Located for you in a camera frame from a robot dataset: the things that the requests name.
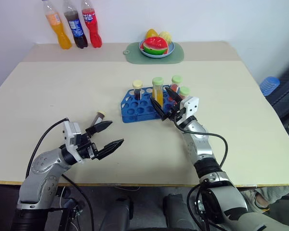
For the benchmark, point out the pale yellow toy fruit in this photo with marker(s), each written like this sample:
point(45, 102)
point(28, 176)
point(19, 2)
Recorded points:
point(166, 36)

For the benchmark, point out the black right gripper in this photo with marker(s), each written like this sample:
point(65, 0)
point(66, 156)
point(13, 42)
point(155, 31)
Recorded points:
point(177, 112)

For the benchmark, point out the red soda bottle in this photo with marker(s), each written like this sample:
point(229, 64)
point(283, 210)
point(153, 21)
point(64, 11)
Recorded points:
point(92, 26)

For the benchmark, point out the dark rounded shape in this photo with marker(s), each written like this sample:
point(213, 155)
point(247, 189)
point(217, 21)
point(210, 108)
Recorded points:
point(178, 211)
point(116, 214)

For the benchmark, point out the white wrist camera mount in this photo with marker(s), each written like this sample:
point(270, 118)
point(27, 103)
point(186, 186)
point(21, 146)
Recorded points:
point(190, 107)
point(71, 134)

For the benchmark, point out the brown test tube cream cap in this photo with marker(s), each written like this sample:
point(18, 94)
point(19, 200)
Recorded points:
point(137, 87)
point(98, 116)

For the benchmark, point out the red test tube green cap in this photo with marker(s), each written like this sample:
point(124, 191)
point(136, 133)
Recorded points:
point(176, 80)

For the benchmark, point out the black case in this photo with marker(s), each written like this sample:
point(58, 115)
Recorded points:
point(287, 89)

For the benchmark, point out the orange soda bottle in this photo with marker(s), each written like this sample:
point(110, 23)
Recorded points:
point(59, 26)

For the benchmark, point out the green cutting mat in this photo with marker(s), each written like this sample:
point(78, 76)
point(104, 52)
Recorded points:
point(135, 54)

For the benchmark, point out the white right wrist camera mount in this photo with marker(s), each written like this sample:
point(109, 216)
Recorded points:
point(190, 107)

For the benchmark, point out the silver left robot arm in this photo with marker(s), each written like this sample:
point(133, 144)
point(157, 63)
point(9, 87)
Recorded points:
point(43, 164)

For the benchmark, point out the black metal stand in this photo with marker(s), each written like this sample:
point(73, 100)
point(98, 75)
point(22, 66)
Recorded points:
point(67, 211)

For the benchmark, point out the blue test tube rack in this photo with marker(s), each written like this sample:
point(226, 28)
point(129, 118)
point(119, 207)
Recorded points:
point(135, 107)

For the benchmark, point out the orange test tube green cap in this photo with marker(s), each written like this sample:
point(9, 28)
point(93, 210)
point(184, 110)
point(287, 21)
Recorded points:
point(158, 92)

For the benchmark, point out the blue water jug cap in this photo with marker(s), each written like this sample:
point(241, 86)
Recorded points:
point(269, 85)

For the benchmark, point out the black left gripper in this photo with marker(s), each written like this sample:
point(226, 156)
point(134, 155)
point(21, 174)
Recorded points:
point(85, 148)

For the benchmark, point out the grey ripped jeans leg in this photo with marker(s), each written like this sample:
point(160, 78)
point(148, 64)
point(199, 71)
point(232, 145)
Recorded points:
point(267, 195)

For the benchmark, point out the light blue plate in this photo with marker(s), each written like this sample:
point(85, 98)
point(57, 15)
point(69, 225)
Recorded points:
point(156, 55)

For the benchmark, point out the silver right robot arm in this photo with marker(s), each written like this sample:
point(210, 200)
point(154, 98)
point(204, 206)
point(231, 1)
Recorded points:
point(201, 146)

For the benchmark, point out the cola bottle blue label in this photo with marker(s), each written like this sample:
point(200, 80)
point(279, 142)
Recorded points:
point(75, 26)

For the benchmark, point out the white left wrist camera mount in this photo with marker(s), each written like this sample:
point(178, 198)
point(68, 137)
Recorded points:
point(71, 134)

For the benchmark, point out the toy watermelon slice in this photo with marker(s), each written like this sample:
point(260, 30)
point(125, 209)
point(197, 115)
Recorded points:
point(155, 45)

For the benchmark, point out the yellow toy mango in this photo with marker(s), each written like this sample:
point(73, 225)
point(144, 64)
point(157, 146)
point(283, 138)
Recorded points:
point(151, 33)

